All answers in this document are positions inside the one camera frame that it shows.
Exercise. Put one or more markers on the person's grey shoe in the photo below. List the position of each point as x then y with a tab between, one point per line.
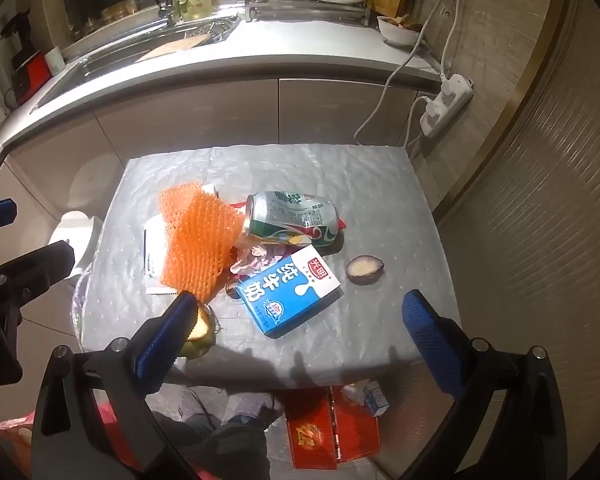
190	407
255	405

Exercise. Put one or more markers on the red net bag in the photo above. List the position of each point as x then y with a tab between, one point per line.
110	430

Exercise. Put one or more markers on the orange foam fruit net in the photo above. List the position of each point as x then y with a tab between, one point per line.
195	240

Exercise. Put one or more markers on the white cup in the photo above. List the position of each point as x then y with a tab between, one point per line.
55	62

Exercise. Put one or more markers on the red cardboard box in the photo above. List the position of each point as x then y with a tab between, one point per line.
310	435

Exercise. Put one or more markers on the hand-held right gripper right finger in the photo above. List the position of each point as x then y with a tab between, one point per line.
430	340

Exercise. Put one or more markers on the white paper receipt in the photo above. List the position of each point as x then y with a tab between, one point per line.
155	260

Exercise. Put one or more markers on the red snack packet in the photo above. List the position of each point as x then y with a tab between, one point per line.
342	224

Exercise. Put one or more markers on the brown chestnut shell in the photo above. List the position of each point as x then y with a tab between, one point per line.
231	288

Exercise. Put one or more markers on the yellow-green fruit piece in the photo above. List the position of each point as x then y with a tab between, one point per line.
203	332

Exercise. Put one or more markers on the white bowl with food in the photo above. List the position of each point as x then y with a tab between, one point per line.
397	35

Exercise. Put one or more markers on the steel sink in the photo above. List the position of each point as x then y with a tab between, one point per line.
80	72

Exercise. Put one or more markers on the crumpled pinkish wrapper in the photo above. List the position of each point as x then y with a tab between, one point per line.
252	262

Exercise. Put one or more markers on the small blue milk carton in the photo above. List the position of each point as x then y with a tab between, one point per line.
376	400

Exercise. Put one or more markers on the black and red blender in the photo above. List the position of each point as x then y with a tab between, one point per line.
27	70

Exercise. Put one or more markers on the green drink can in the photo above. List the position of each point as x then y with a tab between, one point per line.
290	215

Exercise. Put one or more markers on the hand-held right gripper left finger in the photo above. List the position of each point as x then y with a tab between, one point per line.
165	332

